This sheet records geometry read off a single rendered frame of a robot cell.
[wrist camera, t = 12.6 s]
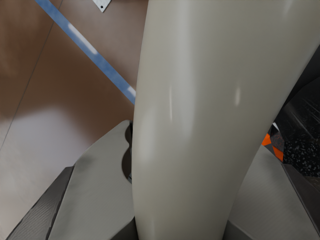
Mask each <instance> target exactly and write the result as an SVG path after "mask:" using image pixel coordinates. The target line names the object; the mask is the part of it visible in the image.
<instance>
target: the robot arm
mask: <svg viewBox="0 0 320 240"><path fill-rule="evenodd" d="M132 134H133V124H132V120H124V121H122V122H121V123H120V124H118V125H117V126H116V127H114V128H113V129H112V130H110V131H109V132H108V133H106V134H105V135H104V136H102V137H101V138H100V139H99V140H97V141H96V142H95V143H94V144H92V145H91V146H90V147H89V148H88V149H87V150H86V151H85V152H84V153H83V154H82V155H81V156H80V157H79V158H78V160H77V161H76V162H75V163H74V165H73V166H71V167H65V169H64V170H63V171H62V172H61V173H60V174H59V176H58V177H57V178H56V179H55V180H54V182H53V183H52V184H51V185H50V186H49V187H48V188H47V190H46V191H45V192H44V193H43V194H42V196H41V197H40V198H39V199H38V200H37V202H36V203H35V204H34V205H33V206H32V207H31V209H30V210H29V211H28V212H27V214H26V215H25V216H24V217H23V218H22V219H21V221H20V222H19V223H18V224H17V226H16V227H15V228H14V229H13V231H12V232H11V233H10V234H9V236H8V237H7V238H6V240H139V238H138V233H137V228H136V222H135V216H134V208H133V196H132V184H131V183H130V182H129V181H128V177H129V175H130V173H131V154H130V149H131V147H132ZM222 240H320V192H319V191H318V190H317V189H316V188H315V187H314V186H313V185H312V184H311V183H310V182H309V181H307V180H306V179H305V178H304V177H303V176H302V175H301V174H300V173H299V172H298V171H297V170H296V169H295V168H294V167H293V166H292V165H291V164H282V163H281V162H280V161H279V160H278V159H277V158H276V157H275V156H274V155H273V154H272V153H271V152H270V151H269V150H268V149H267V148H265V147H264V146H263V145H262V144H261V146H260V148H259V150H258V151H257V153H256V155H255V157H254V159H253V161H252V163H251V165H250V168H249V170H248V172H247V174H246V176H245V178H244V180H243V182H242V184H241V187H240V189H239V191H238V194H237V196H236V198H235V201H234V203H233V205H232V208H231V211H230V215H229V217H228V220H227V224H226V227H225V231H224V234H223V238H222Z"/></svg>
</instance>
